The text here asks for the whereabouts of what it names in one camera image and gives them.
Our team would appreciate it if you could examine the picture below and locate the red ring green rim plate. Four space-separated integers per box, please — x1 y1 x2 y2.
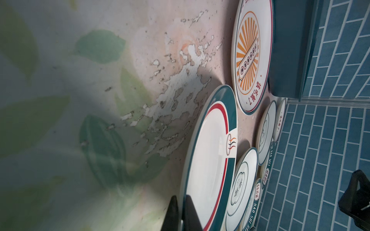
178 85 238 231

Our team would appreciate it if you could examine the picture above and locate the right orange sunburst plate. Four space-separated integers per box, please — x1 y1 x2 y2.
273 98 287 142

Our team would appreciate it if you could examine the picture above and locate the teal plastic bin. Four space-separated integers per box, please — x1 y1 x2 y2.
268 1 324 100

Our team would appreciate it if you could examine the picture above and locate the middle orange sunburst plate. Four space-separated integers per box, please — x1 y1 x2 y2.
231 0 274 115

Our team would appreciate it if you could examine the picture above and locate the white clover emblem plate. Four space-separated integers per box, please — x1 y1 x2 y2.
225 147 258 231

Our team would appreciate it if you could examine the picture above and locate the green rim text plate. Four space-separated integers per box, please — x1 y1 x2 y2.
240 178 262 231
260 139 275 190

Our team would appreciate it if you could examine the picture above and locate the orange sunburst plate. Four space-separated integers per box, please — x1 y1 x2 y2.
273 98 287 142
231 0 274 115

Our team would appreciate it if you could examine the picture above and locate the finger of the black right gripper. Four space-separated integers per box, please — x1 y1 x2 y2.
338 169 370 231

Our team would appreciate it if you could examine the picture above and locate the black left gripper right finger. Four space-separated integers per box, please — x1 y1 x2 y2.
183 195 203 231

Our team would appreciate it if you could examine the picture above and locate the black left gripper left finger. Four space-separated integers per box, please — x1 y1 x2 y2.
161 195 179 231

